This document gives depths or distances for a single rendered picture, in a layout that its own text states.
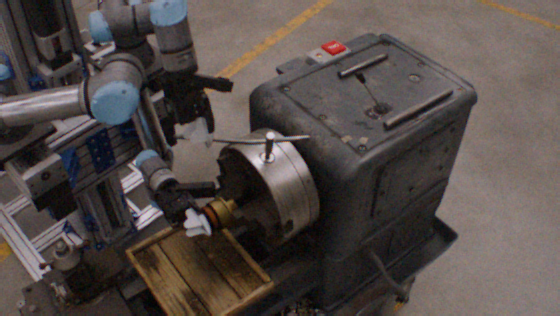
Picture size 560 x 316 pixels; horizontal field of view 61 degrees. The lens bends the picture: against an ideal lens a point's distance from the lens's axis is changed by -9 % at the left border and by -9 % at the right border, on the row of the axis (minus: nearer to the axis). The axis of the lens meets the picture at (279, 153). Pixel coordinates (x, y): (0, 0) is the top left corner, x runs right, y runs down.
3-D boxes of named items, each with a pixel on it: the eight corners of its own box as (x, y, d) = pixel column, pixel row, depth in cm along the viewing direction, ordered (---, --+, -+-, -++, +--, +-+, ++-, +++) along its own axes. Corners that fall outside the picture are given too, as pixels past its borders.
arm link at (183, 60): (184, 40, 113) (201, 45, 107) (189, 59, 115) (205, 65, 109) (154, 51, 110) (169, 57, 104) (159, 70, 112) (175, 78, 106)
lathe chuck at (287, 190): (240, 175, 167) (247, 110, 142) (300, 249, 154) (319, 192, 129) (217, 188, 163) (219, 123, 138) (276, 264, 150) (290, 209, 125)
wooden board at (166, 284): (208, 213, 167) (207, 205, 164) (275, 290, 147) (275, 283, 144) (127, 257, 154) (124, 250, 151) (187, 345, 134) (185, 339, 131)
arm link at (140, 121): (103, 41, 140) (150, 160, 175) (95, 62, 133) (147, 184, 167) (141, 33, 140) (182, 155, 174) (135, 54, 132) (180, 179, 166)
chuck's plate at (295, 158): (249, 171, 169) (257, 105, 144) (309, 243, 155) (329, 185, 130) (240, 175, 167) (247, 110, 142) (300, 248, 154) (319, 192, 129)
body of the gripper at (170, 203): (174, 231, 140) (154, 204, 147) (201, 217, 143) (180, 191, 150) (170, 214, 134) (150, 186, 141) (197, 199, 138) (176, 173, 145)
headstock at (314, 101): (367, 108, 206) (379, 23, 179) (458, 176, 179) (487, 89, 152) (245, 173, 180) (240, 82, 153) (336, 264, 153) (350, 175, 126)
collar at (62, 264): (74, 240, 127) (71, 233, 125) (85, 261, 123) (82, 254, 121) (47, 254, 124) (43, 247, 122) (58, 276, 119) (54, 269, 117)
